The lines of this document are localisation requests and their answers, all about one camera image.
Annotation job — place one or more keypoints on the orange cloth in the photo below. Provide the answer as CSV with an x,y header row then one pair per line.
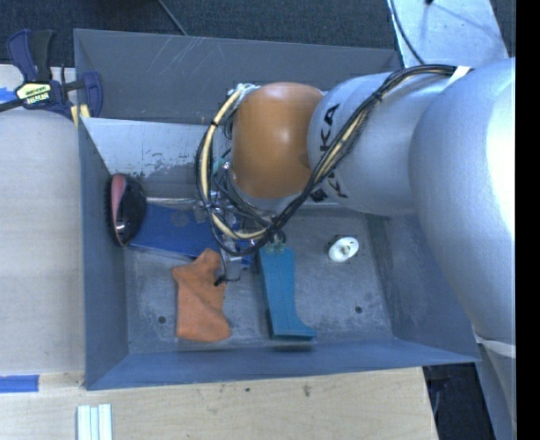
x,y
201,305

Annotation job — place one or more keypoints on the teal flat block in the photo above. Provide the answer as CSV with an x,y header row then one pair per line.
x,y
281,291

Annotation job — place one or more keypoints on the blue flat block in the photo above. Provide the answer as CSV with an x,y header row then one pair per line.
x,y
173,232

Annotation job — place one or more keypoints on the grey metal bin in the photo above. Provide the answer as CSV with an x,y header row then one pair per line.
x,y
333,291

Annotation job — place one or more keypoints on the black and pink oval object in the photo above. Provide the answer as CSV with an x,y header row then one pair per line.
x,y
129,209

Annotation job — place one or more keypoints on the pale wood flat board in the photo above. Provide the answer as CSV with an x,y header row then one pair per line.
x,y
36,245

